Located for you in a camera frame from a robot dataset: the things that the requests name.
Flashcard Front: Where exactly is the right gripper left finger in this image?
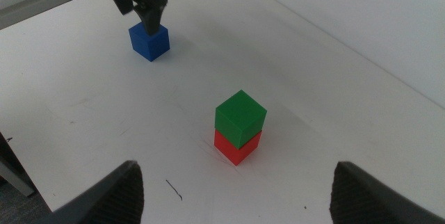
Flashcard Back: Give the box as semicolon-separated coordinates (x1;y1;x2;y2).
33;160;145;224

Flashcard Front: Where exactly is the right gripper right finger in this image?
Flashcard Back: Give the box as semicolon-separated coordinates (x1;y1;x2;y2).
329;161;445;224

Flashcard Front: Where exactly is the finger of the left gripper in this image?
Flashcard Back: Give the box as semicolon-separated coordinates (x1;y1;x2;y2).
133;4;166;36

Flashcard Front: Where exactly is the blue cube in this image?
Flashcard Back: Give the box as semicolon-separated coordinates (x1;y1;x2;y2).
128;21;171;63

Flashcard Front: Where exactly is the red cube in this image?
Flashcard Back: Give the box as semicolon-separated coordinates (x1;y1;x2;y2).
213;129;263;166

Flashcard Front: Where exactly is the green cube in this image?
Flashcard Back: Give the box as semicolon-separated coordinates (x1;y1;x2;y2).
214;89;268;150

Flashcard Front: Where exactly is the grey metal leg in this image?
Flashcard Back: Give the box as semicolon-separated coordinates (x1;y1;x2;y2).
0;131;36;198

